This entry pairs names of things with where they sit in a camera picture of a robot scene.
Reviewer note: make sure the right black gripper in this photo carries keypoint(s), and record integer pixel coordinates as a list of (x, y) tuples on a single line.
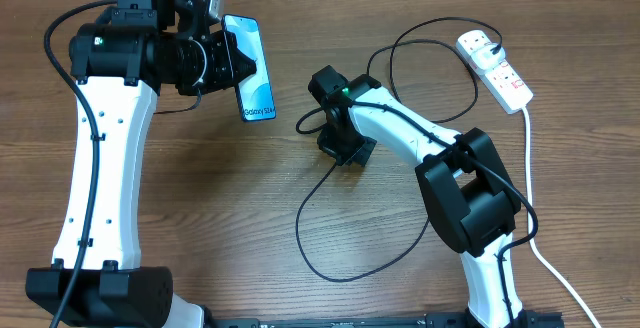
[(329, 144)]

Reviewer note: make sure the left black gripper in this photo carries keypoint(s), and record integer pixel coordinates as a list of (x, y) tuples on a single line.
[(233, 66)]

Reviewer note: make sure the white power strip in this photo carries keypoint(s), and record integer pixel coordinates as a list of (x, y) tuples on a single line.
[(504, 83)]

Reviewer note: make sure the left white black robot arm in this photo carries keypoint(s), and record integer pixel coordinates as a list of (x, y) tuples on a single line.
[(119, 62)]

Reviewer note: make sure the Samsung Galaxy smartphone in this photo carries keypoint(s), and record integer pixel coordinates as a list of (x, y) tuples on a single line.
[(252, 82)]

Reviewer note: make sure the white charger plug adapter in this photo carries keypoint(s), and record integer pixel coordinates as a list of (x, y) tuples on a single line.
[(485, 59)]

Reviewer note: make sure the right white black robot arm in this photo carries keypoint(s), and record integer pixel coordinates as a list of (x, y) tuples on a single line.
[(470, 200)]

